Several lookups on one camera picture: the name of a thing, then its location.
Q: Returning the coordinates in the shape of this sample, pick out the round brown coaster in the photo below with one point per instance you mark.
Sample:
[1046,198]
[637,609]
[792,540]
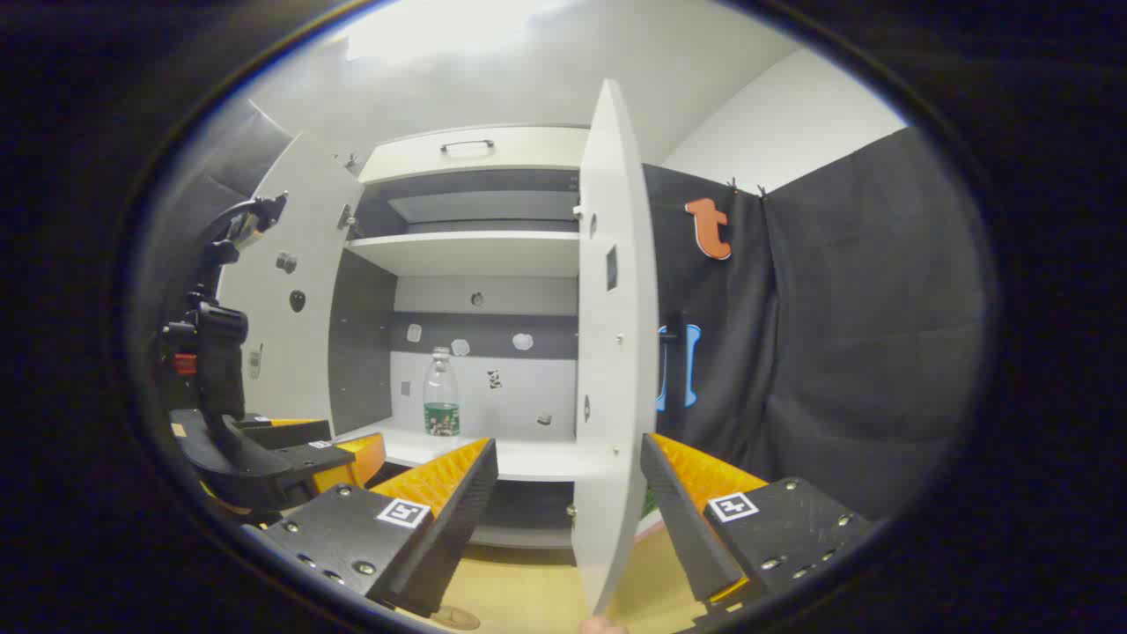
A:
[455,618]

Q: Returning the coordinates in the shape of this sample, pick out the white cabinet door camera sticker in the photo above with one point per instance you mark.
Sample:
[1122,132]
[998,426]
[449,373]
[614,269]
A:
[299,352]

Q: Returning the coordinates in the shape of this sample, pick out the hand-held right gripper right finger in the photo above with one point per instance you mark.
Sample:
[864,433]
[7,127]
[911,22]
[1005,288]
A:
[682,519]

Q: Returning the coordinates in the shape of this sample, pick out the white cabinet shelf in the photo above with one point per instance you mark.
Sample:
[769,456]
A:
[467,251]

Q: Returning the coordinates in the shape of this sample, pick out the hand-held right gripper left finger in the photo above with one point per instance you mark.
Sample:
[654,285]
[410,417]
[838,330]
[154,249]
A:
[458,519]

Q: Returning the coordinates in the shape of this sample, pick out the clear plastic bottle green label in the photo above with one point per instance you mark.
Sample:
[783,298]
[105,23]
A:
[441,396]

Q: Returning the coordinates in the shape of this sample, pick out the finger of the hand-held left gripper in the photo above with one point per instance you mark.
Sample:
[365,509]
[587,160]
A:
[290,431]
[357,458]

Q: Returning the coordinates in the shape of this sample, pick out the white and grey cabinet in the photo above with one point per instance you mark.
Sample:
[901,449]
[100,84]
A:
[475,255]

